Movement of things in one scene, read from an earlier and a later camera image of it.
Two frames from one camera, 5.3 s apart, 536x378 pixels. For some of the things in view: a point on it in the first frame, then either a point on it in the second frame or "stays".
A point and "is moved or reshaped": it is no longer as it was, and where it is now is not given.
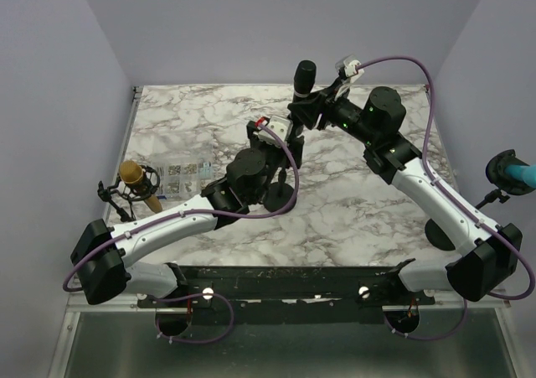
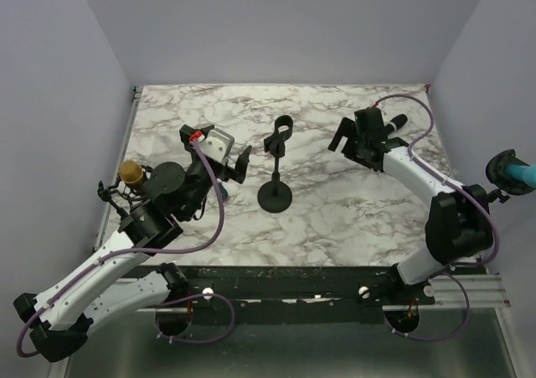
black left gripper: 257,144 to 238,173
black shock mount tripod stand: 122,195 stays
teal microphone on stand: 511,173 stays
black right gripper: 308,111 to 347,129
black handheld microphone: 305,75 is moved or reshaped
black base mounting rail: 287,295 stays
